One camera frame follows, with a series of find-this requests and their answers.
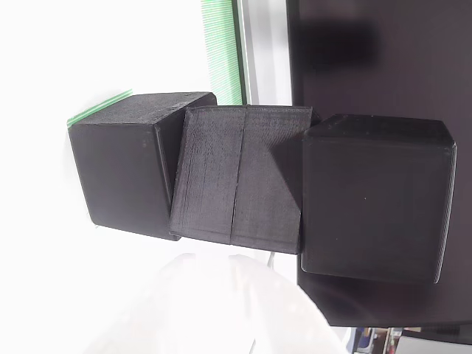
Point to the green striped square marker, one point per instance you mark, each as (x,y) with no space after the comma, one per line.
(99,107)

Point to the grey table edge rail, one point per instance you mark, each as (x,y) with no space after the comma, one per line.
(265,51)

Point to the green striped paper strip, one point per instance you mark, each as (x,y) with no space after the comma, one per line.
(221,51)

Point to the smooth black cube block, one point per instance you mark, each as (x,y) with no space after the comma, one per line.
(125,162)
(376,199)

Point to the black cube block rough face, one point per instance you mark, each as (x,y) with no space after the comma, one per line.
(239,177)

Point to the black monitor panel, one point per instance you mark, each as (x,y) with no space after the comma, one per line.
(387,55)

